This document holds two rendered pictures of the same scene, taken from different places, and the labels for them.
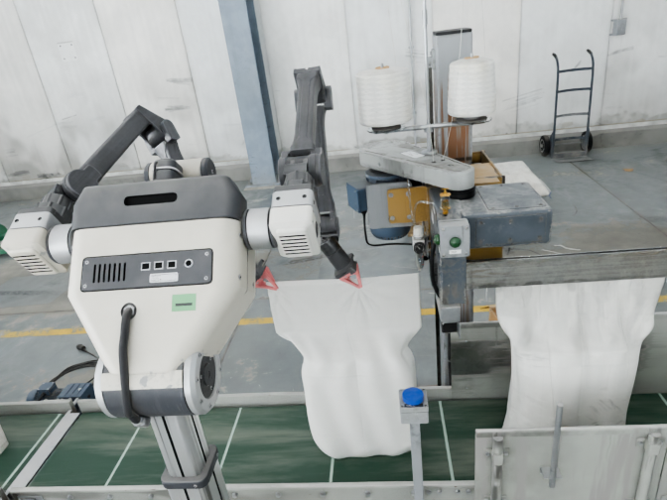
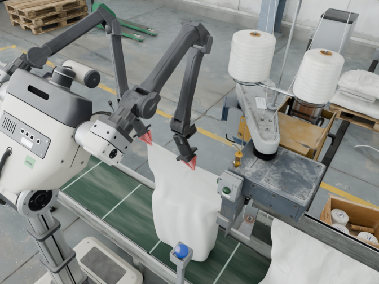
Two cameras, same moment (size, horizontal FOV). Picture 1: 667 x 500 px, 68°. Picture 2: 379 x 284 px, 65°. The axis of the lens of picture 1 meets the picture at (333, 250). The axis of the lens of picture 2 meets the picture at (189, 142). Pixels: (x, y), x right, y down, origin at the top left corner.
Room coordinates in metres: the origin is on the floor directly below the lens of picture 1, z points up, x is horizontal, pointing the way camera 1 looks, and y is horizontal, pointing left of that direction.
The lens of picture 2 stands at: (0.45, -0.49, 2.08)
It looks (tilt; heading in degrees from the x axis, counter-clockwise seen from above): 40 degrees down; 25
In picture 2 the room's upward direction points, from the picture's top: 3 degrees clockwise
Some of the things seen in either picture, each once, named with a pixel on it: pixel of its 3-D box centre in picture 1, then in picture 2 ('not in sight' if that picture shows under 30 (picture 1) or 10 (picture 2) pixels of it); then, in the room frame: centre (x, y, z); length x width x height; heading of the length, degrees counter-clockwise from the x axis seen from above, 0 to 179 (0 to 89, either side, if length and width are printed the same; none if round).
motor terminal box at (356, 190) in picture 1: (361, 198); (229, 111); (1.66, -0.12, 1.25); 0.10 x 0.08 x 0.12; 17
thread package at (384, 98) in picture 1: (384, 96); (251, 56); (1.55, -0.21, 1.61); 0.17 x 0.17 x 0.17
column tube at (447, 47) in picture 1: (454, 268); (283, 177); (1.73, -0.47, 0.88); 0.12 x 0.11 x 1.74; 172
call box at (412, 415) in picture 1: (413, 406); (181, 254); (1.08, -0.17, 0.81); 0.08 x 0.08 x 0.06; 82
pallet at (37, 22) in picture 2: not in sight; (49, 10); (4.66, 4.68, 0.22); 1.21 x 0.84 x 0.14; 172
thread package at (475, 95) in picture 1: (471, 86); (318, 74); (1.51, -0.47, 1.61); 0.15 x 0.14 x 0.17; 82
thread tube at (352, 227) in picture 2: not in sight; (361, 229); (2.37, -1.17, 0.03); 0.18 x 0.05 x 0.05; 105
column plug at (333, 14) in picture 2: (452, 31); (339, 15); (1.73, -0.47, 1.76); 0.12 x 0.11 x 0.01; 172
